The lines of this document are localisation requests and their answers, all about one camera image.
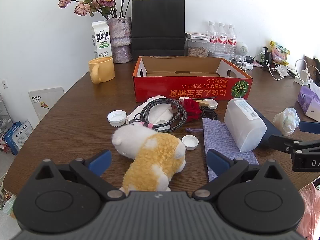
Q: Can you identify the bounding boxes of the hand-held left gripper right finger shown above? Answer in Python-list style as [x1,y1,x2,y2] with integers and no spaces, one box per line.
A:
[192,149,289,202]

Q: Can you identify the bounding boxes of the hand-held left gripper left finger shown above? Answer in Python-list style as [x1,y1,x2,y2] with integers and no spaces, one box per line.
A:
[32,149,126,202]

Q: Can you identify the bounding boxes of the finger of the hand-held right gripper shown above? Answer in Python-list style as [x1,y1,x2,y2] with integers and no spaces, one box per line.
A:
[269,134,320,156]
[299,121,320,133]

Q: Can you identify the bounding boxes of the plastic bag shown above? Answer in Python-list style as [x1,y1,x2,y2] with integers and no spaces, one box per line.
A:
[272,107,300,135]

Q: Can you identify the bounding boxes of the purple linen drawstring pouch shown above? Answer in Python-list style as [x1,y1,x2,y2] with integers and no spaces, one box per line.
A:
[185,118,259,182]

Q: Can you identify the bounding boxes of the white plastic bottle cap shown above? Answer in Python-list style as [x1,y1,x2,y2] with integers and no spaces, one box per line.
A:
[182,135,199,150]
[107,110,127,127]

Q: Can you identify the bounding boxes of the translucent plastic container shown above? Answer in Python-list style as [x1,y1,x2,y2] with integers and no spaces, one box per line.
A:
[224,98,267,153]

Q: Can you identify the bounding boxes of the yellow white plush toy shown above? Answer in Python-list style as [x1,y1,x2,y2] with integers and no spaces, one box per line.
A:
[111,125,187,195]

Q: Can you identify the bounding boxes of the black white braided cable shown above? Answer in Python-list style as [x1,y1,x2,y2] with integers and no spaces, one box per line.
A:
[135,99,187,133]

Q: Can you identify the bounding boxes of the red artificial rose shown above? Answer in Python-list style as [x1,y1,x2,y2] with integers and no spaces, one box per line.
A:
[184,99,202,123]

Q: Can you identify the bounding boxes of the white cloth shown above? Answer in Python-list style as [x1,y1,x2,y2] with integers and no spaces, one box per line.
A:
[126,95,175,130]

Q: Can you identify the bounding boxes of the red cardboard box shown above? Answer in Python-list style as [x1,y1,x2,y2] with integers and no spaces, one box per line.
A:
[132,56,253,103]

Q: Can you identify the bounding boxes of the purple tissue pack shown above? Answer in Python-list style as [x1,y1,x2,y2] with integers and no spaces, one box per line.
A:
[297,86,320,117]

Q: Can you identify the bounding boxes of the person's pink clothing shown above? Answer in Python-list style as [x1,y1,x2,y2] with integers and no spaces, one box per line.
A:
[299,184,320,240]

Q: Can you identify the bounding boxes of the yellow pink snack packet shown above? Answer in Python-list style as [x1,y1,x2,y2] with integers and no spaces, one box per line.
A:
[269,41,290,67]

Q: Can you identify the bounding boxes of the white leaning panel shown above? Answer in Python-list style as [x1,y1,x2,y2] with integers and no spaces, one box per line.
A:
[28,87,65,121]

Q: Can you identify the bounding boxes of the blue printed packets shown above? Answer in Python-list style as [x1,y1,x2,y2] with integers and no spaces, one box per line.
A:
[4,120,33,155]

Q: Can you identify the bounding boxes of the yellow ceramic mug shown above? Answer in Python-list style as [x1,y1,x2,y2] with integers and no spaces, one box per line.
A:
[88,56,115,84]

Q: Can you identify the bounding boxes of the white robot speaker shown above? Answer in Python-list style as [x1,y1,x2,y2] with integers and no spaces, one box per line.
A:
[235,41,249,62]

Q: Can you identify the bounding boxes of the white printed tin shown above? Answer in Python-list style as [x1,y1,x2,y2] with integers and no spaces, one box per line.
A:
[209,51,235,61]

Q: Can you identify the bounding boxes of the clear seed container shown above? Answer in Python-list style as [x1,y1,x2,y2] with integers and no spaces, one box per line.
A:
[185,38,209,57]

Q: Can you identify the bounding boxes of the clear water bottle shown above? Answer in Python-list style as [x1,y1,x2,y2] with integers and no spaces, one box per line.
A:
[217,22,227,54]
[226,24,237,55]
[207,21,218,53]

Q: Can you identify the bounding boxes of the white green milk carton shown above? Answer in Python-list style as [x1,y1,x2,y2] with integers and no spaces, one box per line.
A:
[91,20,112,58]

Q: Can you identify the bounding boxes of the flat white printed box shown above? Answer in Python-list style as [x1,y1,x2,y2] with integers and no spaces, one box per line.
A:
[185,32,210,40]

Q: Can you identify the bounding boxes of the purple mottled vase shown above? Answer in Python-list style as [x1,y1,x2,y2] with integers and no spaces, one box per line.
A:
[107,17,133,64]

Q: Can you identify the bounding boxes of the black paper bag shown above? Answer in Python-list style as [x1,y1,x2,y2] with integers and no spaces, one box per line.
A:
[131,0,186,57]

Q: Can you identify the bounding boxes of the black usb cable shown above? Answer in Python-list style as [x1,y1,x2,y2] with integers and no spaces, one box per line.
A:
[200,106,219,121]

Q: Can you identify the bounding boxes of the white power adapter with cable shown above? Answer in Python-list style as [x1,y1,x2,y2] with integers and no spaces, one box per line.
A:
[294,59,316,86]

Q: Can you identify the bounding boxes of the white wall charger with cable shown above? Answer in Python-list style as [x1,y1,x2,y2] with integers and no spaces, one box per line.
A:
[265,60,295,80]

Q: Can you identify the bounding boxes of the white wired earphones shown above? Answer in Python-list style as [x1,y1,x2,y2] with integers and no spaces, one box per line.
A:
[229,58,247,70]

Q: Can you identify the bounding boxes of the wire storage rack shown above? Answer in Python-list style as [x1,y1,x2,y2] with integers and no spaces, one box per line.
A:
[0,94,12,133]

